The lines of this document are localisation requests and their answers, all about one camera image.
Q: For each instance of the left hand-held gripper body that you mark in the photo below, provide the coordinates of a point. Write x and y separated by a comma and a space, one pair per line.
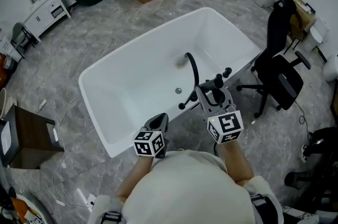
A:
148, 143

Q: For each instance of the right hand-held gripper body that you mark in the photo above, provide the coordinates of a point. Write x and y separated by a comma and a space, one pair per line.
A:
225, 126

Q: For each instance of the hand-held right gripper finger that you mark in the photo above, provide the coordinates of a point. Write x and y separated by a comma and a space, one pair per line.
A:
204, 102
229, 101

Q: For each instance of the person's left forearm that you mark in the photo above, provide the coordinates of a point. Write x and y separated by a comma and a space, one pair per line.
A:
132, 178

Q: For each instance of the person's right forearm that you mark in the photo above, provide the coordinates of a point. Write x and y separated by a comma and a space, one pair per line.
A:
235, 164

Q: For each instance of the white bathtub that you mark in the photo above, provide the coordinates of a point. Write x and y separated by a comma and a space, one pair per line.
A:
132, 85

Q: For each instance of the black office chair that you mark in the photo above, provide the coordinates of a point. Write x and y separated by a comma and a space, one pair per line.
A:
280, 72

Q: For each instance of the person's white shirt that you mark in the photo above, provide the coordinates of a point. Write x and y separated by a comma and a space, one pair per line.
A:
185, 191

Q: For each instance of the white power adapter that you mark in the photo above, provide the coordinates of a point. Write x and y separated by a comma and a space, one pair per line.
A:
91, 201

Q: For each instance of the white power strip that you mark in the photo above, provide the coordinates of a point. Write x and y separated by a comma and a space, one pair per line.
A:
43, 104

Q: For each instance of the marble pattern cabinet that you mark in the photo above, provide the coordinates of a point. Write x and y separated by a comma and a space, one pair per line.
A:
301, 216

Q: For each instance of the dark wooden cabinet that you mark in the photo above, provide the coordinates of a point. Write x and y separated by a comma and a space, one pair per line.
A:
29, 133

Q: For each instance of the white vanity cabinet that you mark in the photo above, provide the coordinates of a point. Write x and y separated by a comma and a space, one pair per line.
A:
45, 17

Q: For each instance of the grey folding chair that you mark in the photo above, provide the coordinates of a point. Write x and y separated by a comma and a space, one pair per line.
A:
17, 30

